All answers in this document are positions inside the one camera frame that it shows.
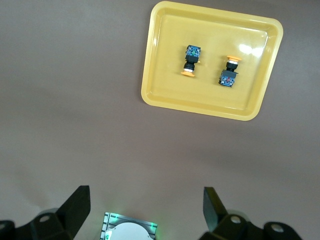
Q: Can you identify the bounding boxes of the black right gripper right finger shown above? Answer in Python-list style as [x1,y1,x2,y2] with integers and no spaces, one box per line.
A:
[199,186,305,240]

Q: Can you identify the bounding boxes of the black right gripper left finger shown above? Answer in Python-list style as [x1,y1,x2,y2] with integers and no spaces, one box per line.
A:
[0,185,91,240]

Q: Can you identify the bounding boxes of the yellow push button switch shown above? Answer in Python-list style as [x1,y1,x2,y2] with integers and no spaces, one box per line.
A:
[180,44,202,78]
[217,55,243,88]

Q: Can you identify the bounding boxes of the brown table cover sheet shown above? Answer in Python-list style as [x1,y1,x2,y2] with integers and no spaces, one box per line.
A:
[0,0,320,240]

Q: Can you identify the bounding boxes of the yellow plastic tray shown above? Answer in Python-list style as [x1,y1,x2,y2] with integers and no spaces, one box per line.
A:
[139,0,285,122]

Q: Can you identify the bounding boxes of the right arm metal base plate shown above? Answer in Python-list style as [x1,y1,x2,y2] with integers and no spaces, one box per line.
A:
[100,211,159,240]

